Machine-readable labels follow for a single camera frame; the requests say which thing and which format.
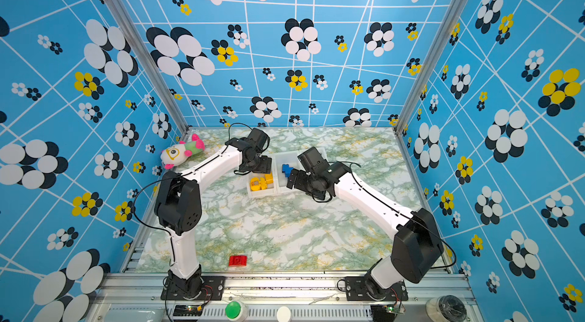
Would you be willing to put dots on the aluminium corner post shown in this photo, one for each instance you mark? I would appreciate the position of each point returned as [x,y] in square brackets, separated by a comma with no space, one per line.
[123,19]
[451,18]

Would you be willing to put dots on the red brick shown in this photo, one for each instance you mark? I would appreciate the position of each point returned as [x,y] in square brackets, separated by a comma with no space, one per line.
[238,261]

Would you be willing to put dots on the left aluminium corner post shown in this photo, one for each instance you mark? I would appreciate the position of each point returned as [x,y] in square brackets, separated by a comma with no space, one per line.
[123,19]

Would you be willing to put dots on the cable spool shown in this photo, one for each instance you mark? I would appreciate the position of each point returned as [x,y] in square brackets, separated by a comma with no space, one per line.
[447,308]

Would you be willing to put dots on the white push button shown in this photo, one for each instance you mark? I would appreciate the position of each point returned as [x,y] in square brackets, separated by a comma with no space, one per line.
[284,314]

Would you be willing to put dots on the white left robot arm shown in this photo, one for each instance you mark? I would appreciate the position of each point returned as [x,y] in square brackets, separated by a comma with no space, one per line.
[179,208]

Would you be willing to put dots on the blue square brick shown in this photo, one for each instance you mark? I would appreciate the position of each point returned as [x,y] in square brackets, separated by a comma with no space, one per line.
[287,169]

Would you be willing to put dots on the yellow rounded plate brick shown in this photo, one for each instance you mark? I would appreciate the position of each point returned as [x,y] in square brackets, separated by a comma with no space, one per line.
[258,184]

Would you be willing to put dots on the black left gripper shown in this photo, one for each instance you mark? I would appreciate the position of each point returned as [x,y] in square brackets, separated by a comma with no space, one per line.
[266,166]

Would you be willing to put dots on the left white plastic bin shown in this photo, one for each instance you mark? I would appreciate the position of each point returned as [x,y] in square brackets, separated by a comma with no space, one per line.
[270,191]

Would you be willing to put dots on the right aluminium corner post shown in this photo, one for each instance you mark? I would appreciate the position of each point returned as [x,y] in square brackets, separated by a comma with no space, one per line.
[451,18]

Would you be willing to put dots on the middle white plastic bin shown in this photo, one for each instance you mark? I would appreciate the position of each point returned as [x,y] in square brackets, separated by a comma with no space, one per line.
[289,157]

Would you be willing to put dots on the green push button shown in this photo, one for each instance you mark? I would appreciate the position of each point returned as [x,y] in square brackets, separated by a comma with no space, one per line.
[235,311]

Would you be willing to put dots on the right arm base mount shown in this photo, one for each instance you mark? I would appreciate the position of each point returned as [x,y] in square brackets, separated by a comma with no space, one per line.
[361,289]

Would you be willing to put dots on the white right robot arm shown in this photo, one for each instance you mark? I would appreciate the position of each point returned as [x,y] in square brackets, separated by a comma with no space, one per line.
[416,243]

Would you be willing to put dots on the plush fish toy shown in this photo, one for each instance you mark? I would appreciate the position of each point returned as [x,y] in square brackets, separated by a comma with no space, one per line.
[178,154]

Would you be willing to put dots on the yellow long brick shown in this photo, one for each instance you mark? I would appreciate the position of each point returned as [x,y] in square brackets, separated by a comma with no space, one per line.
[269,179]

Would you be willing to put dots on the aluminium front rail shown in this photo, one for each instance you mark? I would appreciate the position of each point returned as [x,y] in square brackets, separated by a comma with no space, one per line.
[309,296]

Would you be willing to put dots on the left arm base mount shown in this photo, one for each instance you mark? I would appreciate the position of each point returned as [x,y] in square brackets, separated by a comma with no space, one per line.
[197,288]

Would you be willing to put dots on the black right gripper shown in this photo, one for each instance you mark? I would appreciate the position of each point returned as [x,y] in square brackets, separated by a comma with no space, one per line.
[302,176]

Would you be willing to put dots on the white plastic bin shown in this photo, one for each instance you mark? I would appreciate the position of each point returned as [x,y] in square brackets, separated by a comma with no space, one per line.
[270,191]
[289,157]

